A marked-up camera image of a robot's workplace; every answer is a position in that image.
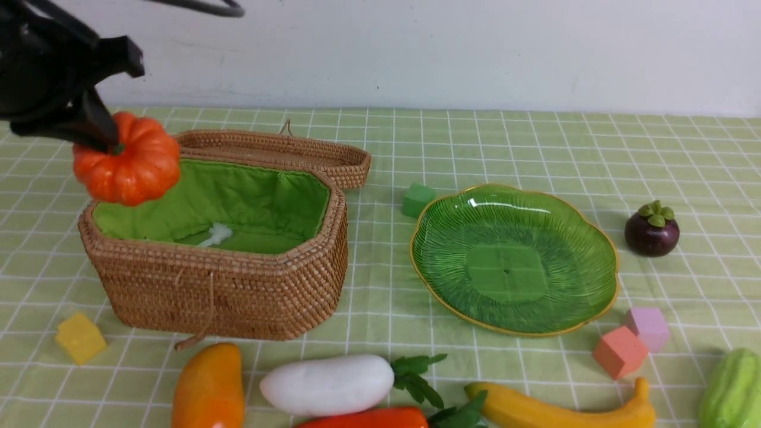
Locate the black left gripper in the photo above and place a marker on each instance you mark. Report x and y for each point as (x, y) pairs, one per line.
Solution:
(51, 65)

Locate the orange toy pumpkin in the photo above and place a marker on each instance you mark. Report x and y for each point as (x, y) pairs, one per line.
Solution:
(142, 167)

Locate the orange toy mango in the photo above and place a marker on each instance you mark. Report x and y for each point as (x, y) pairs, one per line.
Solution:
(210, 391)

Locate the white toy radish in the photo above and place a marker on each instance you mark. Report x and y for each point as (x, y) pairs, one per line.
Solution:
(347, 384)

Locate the red toy carrot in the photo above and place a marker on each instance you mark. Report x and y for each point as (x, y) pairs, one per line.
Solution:
(468, 415)

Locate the purple toy mangosteen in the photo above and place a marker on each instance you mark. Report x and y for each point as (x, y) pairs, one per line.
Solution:
(652, 231)

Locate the yellow toy banana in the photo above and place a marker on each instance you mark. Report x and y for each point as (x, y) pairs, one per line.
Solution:
(508, 408)

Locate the light green toy gourd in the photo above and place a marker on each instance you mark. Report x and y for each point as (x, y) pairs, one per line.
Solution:
(732, 395)

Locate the woven rattan basket green lining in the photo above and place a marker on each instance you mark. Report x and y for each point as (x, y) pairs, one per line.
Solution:
(236, 248)

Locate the woven rattan basket lid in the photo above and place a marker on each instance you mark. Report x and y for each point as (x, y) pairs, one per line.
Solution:
(347, 166)

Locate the yellow foam cube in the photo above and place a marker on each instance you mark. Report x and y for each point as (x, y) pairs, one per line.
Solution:
(80, 338)

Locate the green foam cube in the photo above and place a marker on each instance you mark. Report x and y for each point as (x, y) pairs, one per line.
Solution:
(415, 198)

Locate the green glass leaf plate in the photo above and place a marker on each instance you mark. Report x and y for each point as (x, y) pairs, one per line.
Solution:
(517, 262)

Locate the green checkered tablecloth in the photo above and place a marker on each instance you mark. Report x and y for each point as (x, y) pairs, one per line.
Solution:
(606, 165)

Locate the pink foam cube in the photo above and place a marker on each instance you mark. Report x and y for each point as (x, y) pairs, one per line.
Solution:
(620, 352)

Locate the purple foam cube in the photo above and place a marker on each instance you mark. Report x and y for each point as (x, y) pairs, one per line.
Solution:
(649, 325)

